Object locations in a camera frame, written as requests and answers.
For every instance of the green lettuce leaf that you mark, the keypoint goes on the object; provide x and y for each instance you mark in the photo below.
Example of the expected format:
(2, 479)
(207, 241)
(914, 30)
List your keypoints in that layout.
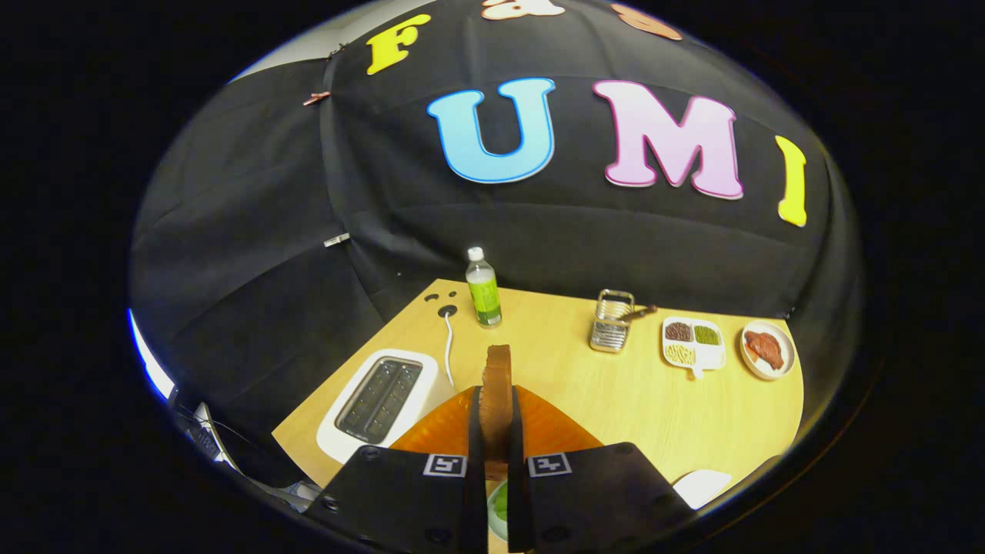
(501, 504)

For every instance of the pale teal round plate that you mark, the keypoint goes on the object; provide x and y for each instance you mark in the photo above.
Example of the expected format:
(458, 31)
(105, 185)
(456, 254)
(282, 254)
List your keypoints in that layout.
(492, 527)

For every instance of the white round plate with meat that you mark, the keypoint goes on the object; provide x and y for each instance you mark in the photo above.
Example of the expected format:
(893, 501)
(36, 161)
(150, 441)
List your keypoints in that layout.
(763, 326)

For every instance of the white divided dish with beans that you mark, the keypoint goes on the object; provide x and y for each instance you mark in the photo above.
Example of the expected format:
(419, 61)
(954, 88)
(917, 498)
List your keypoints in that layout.
(708, 355)

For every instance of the pink clip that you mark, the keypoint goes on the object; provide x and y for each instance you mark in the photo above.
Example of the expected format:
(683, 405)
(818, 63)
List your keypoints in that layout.
(315, 98)

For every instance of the toast bread slice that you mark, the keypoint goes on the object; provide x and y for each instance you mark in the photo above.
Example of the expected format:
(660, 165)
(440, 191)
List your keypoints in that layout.
(498, 400)

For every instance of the clear bottle with green label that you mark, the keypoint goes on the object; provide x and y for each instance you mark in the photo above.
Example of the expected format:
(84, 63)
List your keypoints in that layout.
(485, 300)

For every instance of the white toaster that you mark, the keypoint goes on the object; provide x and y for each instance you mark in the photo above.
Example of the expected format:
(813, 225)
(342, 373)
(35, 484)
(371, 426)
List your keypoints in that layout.
(332, 440)

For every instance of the white square plate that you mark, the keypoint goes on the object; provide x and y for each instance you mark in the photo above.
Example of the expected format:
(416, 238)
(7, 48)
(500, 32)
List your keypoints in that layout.
(700, 486)

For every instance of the black backdrop cloth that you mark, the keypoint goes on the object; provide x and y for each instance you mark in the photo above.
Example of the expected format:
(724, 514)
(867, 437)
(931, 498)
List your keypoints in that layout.
(577, 231)

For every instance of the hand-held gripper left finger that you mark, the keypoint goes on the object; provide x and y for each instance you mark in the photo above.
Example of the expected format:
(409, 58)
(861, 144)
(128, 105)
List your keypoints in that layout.
(475, 431)

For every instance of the white clip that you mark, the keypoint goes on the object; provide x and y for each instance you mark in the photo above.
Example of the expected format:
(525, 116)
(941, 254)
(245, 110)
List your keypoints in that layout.
(336, 239)

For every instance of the red meat slices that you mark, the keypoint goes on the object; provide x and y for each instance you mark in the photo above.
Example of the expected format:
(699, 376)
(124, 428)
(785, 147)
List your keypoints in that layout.
(764, 348)

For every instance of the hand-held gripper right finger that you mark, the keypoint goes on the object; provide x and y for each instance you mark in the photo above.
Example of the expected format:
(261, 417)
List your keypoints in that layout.
(517, 435)

